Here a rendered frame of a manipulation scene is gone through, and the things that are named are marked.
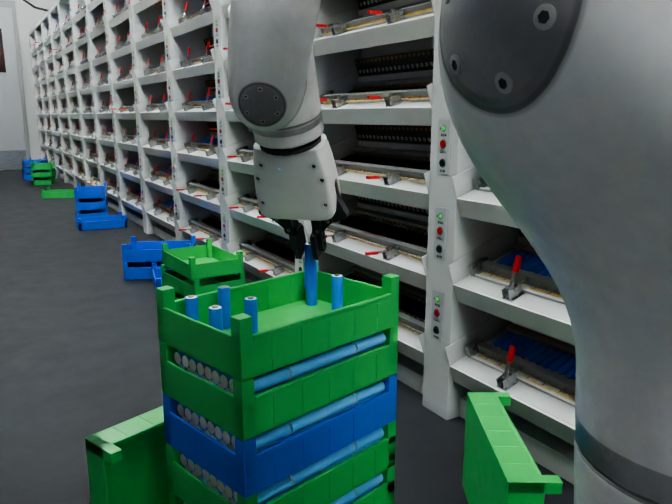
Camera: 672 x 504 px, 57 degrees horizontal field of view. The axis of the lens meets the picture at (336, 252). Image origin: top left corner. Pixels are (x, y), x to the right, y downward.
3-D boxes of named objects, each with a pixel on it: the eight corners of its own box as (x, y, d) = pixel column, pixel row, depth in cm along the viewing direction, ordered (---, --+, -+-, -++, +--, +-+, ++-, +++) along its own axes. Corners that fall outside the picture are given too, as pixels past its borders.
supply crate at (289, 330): (241, 382, 75) (239, 319, 74) (158, 340, 89) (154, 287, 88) (399, 325, 96) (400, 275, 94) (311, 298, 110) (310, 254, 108)
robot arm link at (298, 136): (236, 129, 71) (241, 153, 72) (309, 130, 68) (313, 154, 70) (261, 99, 77) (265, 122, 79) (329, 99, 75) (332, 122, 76)
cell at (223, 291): (214, 286, 92) (216, 328, 93) (222, 289, 91) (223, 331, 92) (225, 284, 93) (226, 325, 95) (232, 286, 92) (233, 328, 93)
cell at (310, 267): (310, 290, 85) (310, 244, 83) (301, 287, 86) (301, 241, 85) (319, 287, 86) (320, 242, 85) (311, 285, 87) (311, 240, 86)
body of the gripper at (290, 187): (237, 144, 72) (256, 223, 79) (321, 145, 70) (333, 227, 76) (259, 117, 78) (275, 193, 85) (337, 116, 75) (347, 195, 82)
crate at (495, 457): (499, 601, 94) (552, 601, 94) (507, 481, 89) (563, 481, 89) (462, 485, 123) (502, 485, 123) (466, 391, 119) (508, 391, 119)
